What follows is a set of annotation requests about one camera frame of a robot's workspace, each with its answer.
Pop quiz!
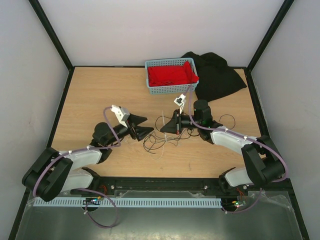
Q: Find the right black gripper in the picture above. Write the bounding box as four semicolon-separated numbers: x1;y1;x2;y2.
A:
160;109;202;135

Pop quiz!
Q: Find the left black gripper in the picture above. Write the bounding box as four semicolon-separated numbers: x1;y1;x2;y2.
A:
105;113;154;146

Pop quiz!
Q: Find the white thin wire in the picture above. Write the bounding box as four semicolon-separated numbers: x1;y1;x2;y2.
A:
124;134;201;161

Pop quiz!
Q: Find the black wire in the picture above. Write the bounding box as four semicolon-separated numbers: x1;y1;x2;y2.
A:
142;114;201;154

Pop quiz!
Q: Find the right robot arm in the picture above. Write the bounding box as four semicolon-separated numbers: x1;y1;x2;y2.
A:
160;100;288;195

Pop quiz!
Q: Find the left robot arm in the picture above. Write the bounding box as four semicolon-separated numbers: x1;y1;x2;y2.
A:
22;114;154;202

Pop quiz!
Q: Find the red cloth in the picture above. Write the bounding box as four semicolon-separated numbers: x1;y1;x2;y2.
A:
147;61;199;87

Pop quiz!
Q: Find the black cloth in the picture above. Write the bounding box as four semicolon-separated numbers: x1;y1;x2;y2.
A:
182;51;247;102

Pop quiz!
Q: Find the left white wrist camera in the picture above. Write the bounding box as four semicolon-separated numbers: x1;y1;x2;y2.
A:
111;105;130;128

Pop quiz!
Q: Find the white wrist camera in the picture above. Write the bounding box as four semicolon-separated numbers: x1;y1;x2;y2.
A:
111;105;130;128
173;94;186;114

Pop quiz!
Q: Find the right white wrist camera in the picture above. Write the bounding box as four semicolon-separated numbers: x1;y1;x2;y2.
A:
173;94;186;114

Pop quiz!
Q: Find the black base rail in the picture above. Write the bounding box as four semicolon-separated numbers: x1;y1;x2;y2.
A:
27;175;293;196

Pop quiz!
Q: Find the grey slotted cable duct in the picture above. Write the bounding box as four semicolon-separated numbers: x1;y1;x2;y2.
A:
33;197;222;209

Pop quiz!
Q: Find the black metal frame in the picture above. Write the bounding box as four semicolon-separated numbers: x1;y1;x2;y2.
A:
8;0;309;240

